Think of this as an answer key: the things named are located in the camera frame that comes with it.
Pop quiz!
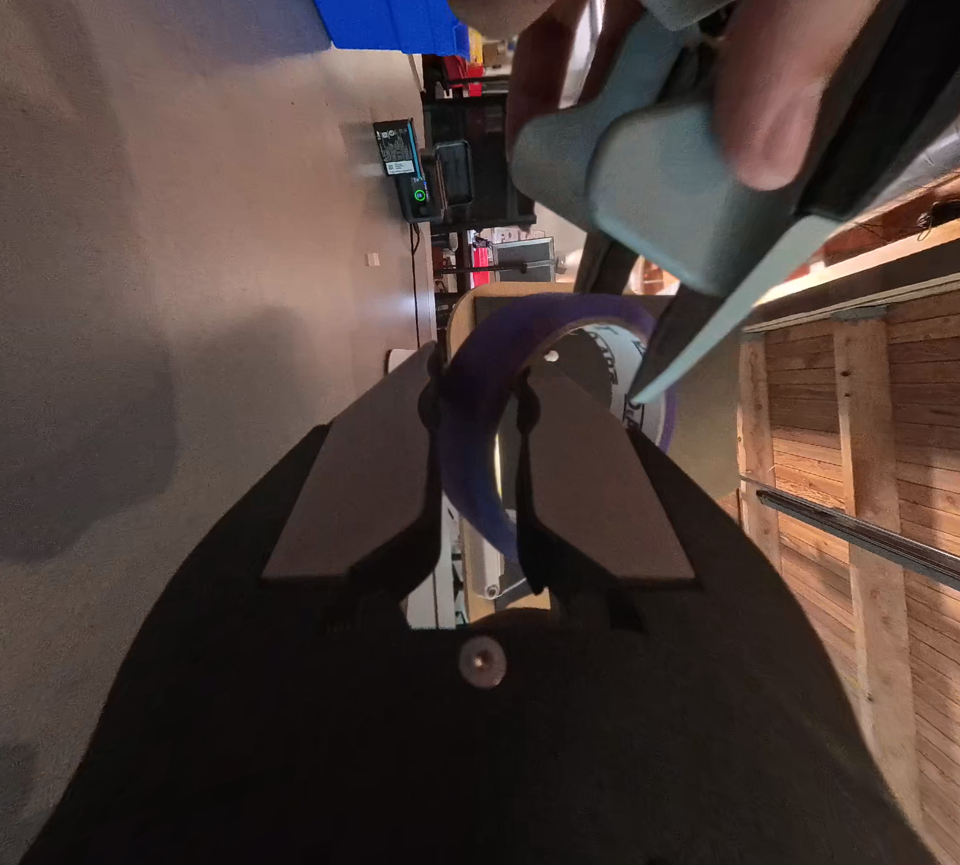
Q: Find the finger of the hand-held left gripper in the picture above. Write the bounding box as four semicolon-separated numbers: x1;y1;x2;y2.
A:
628;214;845;407

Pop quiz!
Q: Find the black board book stand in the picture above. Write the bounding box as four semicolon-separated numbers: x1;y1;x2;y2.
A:
386;283;744;630

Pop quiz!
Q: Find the black camera battery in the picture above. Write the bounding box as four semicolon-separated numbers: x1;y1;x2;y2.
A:
372;118;421;178

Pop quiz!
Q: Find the black battery charger case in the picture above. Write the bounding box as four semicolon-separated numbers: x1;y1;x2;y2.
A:
397;141;475;225

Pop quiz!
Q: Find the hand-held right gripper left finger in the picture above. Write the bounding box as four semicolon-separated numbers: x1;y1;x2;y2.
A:
262;342;444;600

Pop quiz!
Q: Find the black charger cable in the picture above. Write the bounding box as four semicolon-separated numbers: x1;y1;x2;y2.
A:
408;223;423;349

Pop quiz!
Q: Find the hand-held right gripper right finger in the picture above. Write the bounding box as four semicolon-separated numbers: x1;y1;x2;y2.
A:
516;366;697;595

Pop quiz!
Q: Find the purple masking tape roll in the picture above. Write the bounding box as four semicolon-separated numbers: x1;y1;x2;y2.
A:
438;293;680;566

